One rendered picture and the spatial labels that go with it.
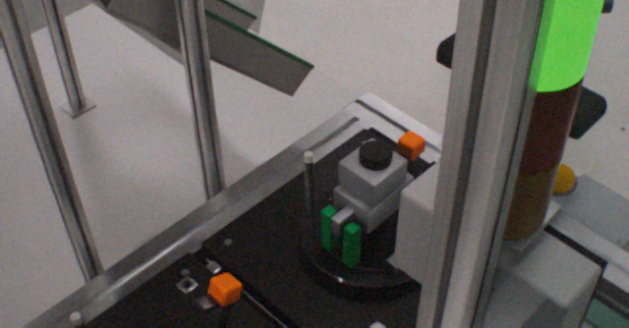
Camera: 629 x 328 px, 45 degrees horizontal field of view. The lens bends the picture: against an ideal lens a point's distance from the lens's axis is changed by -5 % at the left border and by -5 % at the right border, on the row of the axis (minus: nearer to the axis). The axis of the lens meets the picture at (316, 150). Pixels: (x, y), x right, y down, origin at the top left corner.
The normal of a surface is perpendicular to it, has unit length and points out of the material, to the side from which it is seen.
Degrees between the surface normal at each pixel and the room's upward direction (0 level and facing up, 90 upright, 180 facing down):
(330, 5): 0
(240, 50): 90
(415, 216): 90
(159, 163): 0
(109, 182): 0
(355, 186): 90
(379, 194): 90
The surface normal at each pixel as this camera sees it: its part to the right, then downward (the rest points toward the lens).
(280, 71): 0.57, 0.56
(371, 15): -0.02, -0.73
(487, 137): -0.71, 0.49
